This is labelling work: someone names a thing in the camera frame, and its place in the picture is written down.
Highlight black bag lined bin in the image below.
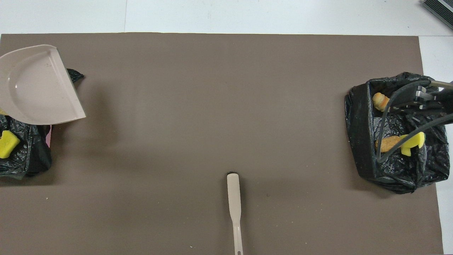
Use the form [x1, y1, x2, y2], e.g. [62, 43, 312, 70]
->
[345, 72, 451, 194]

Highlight crumpled black trash bag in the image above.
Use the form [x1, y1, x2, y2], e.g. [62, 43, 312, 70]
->
[0, 68, 85, 179]

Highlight brown table mat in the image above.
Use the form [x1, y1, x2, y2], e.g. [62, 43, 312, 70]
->
[0, 33, 445, 255]

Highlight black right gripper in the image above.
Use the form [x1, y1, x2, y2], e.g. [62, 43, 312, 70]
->
[388, 85, 453, 114]

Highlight dark grey ribbed box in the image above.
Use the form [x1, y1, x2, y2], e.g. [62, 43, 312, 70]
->
[422, 0, 453, 30]

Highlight brown bread roll toy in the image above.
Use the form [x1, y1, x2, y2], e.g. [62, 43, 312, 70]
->
[375, 136, 403, 153]

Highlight yellow sponge chunk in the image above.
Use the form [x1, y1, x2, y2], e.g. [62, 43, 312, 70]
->
[0, 130, 21, 159]

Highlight beige plastic dustpan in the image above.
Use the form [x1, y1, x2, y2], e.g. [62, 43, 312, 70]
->
[0, 44, 87, 126]

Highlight beige hand brush black bristles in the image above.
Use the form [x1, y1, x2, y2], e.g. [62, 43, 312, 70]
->
[226, 172, 244, 255]

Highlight croissant toy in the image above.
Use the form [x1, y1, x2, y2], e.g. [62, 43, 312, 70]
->
[372, 92, 391, 113]

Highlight notched yellow sponge piece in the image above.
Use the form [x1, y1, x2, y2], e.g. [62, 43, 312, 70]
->
[400, 131, 425, 157]

